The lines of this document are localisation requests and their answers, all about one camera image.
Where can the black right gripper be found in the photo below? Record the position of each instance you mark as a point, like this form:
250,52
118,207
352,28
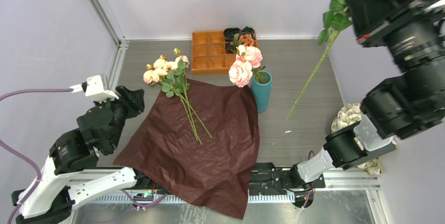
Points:
373,18

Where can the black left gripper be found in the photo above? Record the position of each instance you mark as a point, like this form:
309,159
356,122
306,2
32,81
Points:
133,99

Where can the red wrapping paper sheet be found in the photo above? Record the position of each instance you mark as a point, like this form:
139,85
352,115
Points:
209,166

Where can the teal vase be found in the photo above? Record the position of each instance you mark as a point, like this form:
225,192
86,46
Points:
261,88

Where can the pink flower bouquet red wrap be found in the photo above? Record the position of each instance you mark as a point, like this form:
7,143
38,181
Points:
171,76

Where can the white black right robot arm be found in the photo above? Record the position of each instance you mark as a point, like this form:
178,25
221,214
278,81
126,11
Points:
401,106

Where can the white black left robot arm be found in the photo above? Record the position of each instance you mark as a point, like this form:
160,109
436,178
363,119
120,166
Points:
49,199

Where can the crumpled beige printed cloth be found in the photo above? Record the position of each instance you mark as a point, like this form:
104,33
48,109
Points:
348,115

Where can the orange compartment tray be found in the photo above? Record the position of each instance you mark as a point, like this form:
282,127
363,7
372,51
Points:
210,53

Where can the dark rolled sock back right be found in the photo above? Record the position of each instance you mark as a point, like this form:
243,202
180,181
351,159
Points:
249,31

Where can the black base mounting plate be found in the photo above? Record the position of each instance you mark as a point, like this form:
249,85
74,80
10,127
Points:
266,179

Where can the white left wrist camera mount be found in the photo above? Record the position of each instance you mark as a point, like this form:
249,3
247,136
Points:
96,88

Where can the aluminium frame rail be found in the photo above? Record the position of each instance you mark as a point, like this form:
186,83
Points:
352,179

